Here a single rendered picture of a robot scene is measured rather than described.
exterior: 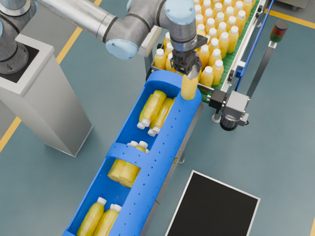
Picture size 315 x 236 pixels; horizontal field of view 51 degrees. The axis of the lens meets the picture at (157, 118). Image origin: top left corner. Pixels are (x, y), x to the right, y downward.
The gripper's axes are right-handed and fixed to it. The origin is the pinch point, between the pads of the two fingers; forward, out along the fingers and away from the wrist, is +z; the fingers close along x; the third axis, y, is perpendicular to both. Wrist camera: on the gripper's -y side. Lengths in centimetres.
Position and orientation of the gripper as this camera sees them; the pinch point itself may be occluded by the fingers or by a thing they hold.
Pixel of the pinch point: (191, 71)
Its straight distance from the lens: 133.1
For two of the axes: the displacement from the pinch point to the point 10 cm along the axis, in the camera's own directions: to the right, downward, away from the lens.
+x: 8.0, 4.6, -3.8
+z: 1.5, 4.6, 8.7
